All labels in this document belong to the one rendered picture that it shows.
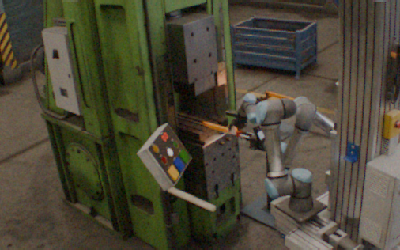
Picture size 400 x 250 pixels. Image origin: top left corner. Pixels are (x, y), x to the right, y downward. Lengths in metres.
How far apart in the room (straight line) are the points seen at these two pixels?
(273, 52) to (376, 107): 4.86
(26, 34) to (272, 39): 4.61
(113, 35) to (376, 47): 1.76
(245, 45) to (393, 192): 5.21
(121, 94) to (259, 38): 4.08
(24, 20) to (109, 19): 5.93
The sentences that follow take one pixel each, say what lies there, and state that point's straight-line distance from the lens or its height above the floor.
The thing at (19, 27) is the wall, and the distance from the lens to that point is 8.97.
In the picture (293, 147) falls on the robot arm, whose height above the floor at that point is 1.07.
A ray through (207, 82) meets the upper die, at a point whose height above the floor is 1.32.
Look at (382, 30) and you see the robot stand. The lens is 2.17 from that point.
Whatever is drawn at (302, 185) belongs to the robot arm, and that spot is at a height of 1.00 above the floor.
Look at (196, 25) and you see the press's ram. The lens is 3.03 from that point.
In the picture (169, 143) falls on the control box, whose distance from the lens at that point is 2.86.
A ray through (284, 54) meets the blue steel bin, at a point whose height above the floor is 0.33.
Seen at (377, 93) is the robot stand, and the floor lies 1.59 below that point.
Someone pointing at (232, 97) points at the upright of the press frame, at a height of 1.02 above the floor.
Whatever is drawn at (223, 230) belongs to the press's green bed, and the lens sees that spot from 3.76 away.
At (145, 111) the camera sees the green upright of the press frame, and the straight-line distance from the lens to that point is 3.05.
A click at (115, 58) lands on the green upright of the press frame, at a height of 1.54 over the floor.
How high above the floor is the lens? 2.43
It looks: 25 degrees down
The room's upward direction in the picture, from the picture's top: 6 degrees counter-clockwise
